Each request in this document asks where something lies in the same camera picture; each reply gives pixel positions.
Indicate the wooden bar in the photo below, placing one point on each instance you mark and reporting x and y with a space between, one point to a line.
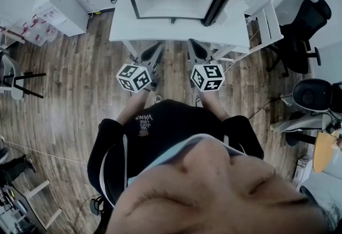
13 35

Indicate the white box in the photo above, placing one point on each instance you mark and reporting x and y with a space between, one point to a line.
303 170

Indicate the round wooden table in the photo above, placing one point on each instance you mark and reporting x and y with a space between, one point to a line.
323 152

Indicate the person's left forearm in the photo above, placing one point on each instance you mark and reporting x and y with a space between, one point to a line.
133 107

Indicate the person's white shoe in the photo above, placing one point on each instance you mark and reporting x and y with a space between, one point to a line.
158 99

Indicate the black desk wooden legs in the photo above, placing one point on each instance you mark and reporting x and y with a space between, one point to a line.
37 189

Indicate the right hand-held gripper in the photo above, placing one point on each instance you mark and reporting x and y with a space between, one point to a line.
208 78

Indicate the white table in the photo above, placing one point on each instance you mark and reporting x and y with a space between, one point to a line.
120 30

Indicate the grey cloth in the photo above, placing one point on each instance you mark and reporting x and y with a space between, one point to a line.
294 123

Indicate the white wooden chair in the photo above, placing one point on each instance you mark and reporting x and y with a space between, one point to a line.
267 24

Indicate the person's right forearm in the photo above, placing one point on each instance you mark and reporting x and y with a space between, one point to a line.
213 106

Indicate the black shoe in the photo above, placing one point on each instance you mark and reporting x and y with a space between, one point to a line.
307 191

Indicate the black bag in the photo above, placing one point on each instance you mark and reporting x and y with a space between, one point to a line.
337 98

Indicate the pile of empty water bottles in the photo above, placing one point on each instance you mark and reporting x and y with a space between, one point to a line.
40 38

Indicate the light blue face mask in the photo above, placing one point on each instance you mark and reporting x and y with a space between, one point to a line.
171 154

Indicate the grey chair black legs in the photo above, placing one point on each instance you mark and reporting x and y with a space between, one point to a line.
16 88

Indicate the black office chair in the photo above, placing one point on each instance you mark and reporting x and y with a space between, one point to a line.
302 38

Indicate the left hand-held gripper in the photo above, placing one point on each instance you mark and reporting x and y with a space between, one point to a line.
133 78

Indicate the white chair black cushion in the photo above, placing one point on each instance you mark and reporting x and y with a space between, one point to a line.
310 96

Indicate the person's black shirt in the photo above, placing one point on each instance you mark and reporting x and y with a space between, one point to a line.
165 131

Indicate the white water dispenser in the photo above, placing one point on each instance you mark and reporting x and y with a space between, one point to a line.
69 14

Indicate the person's face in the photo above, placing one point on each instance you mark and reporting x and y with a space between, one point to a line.
213 201

